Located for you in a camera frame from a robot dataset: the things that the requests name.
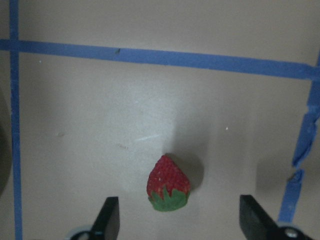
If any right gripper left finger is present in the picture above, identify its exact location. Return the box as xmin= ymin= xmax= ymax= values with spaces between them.
xmin=69 ymin=196 xmax=120 ymax=240

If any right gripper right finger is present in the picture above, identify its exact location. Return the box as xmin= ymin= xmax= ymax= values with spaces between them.
xmin=239 ymin=194 xmax=311 ymax=240

